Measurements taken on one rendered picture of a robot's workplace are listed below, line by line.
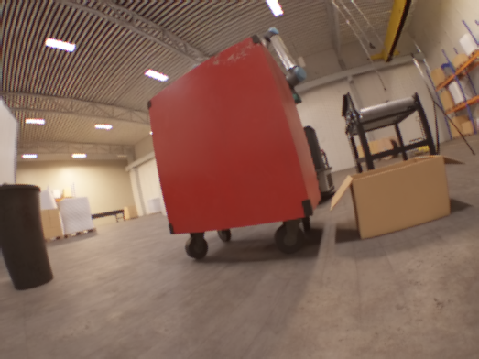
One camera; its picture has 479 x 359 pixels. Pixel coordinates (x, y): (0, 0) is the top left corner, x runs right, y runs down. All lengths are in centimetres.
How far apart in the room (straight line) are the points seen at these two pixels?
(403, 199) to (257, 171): 59
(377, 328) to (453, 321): 15
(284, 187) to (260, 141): 19
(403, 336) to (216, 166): 82
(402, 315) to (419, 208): 52
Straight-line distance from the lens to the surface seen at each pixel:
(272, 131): 74
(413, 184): 85
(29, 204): 147
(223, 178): 82
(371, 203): 81
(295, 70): 210
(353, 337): 42
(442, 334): 42
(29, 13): 1046
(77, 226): 776
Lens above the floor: 31
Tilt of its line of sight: 3 degrees up
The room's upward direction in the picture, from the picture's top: 14 degrees counter-clockwise
